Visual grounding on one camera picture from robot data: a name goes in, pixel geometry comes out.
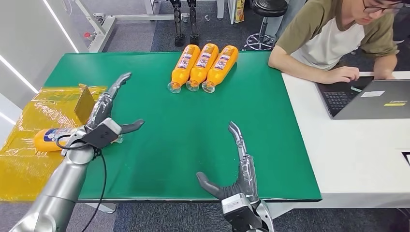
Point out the orange juice bottle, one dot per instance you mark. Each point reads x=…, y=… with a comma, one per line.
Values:
x=202, y=64
x=184, y=64
x=221, y=65
x=48, y=139

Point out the person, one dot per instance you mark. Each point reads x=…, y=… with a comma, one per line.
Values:
x=323, y=40

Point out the white metal frame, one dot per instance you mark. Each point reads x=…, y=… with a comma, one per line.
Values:
x=104, y=28

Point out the grey laptop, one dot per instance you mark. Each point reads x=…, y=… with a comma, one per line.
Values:
x=373, y=104

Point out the person's left hand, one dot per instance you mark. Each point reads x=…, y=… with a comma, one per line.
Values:
x=383, y=75

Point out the yellow carton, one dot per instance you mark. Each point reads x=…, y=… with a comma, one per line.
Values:
x=239, y=10

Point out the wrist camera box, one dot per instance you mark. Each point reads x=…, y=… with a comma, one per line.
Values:
x=238, y=211
x=102, y=134

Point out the black framed glasses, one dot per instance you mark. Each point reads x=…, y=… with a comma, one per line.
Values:
x=379, y=9

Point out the black round stool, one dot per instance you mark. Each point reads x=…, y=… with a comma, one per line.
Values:
x=266, y=17

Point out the black robot leg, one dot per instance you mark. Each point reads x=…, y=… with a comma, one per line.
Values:
x=193, y=22
x=178, y=22

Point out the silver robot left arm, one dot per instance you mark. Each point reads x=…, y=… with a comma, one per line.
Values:
x=61, y=189

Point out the green table mat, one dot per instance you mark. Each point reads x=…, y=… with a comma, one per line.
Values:
x=179, y=128

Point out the person's right hand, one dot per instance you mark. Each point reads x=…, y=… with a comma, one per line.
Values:
x=342, y=74

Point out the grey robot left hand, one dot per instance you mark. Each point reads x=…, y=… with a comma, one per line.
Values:
x=102, y=109

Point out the black flat object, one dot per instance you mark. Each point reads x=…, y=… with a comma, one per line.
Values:
x=407, y=158

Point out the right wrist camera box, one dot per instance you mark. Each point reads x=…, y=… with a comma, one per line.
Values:
x=238, y=211

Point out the yellow plastic wrapped box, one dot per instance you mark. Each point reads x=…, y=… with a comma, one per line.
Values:
x=22, y=169

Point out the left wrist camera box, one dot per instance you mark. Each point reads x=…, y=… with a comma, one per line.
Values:
x=102, y=134

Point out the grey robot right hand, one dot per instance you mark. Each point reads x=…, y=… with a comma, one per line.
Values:
x=246, y=179

